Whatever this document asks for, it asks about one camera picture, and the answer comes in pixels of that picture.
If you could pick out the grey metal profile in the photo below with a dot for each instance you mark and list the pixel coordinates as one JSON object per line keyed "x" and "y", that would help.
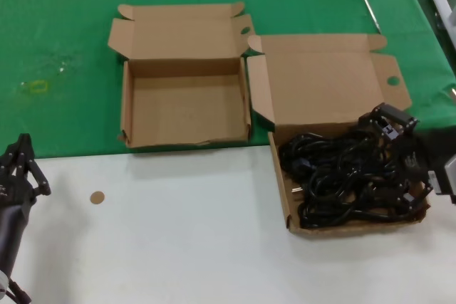
{"x": 441, "y": 5}

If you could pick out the round brown cardboard disc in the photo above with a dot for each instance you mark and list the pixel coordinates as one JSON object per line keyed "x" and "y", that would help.
{"x": 97, "y": 197}

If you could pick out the green tablecloth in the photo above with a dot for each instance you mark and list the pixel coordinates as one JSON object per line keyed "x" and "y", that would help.
{"x": 53, "y": 15}

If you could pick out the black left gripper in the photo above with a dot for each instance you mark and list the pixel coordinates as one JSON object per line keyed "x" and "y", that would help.
{"x": 10, "y": 193}

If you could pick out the small grey object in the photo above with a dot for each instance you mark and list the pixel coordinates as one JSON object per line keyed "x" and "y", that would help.
{"x": 453, "y": 92}

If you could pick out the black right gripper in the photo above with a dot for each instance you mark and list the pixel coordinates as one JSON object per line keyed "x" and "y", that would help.
{"x": 409, "y": 154}

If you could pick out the open cardboard box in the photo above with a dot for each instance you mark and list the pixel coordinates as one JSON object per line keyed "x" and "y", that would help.
{"x": 185, "y": 111}
{"x": 320, "y": 79}

